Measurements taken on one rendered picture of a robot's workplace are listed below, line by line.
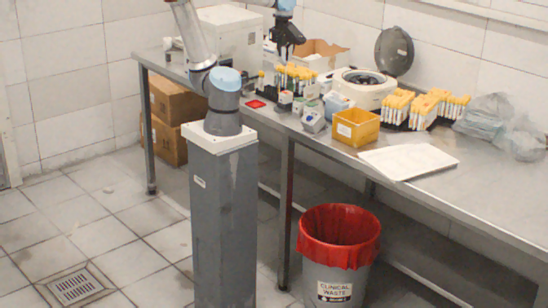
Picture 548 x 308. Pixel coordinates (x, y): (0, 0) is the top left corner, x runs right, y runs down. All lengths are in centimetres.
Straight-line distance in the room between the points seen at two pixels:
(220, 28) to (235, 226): 89
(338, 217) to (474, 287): 66
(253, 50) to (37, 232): 153
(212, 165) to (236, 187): 15
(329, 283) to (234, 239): 47
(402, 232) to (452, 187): 87
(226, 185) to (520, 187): 106
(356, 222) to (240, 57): 93
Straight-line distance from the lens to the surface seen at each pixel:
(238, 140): 235
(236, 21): 288
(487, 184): 227
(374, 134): 244
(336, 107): 253
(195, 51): 237
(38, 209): 379
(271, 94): 277
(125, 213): 363
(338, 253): 260
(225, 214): 245
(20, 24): 383
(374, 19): 300
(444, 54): 280
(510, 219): 209
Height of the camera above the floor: 193
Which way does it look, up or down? 27 degrees down
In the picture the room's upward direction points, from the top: 2 degrees clockwise
